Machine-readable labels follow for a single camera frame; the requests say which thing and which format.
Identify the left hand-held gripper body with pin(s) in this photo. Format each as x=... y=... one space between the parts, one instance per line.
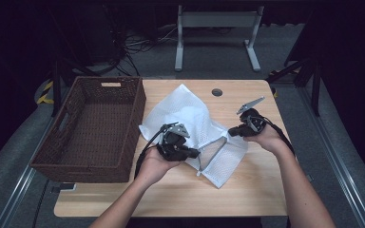
x=174 y=142

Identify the person's right hand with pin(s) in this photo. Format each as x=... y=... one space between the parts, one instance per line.
x=267 y=139

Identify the grey floor rail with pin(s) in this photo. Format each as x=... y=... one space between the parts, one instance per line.
x=15 y=193
x=336 y=164

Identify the brown woven basket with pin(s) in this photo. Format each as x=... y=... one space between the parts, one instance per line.
x=85 y=139

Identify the person's left hand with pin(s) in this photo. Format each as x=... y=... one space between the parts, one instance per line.
x=155 y=166

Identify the yellow black hazard tape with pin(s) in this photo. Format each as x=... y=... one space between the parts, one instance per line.
x=46 y=93

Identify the white mesh laundry bag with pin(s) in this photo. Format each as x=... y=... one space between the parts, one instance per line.
x=199 y=126

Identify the white metal desk frame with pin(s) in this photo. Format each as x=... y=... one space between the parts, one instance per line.
x=217 y=19

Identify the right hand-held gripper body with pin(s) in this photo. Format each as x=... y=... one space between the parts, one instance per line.
x=252 y=122

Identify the black metal stand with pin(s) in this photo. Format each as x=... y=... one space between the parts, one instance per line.
x=56 y=85
x=315 y=88

